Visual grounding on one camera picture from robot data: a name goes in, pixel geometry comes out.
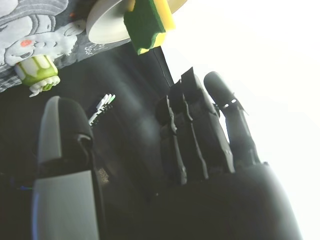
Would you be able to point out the green white toy vegetable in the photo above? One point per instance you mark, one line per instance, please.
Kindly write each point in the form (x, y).
(37, 72)

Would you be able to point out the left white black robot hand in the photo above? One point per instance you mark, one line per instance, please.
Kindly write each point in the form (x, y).
(190, 140)

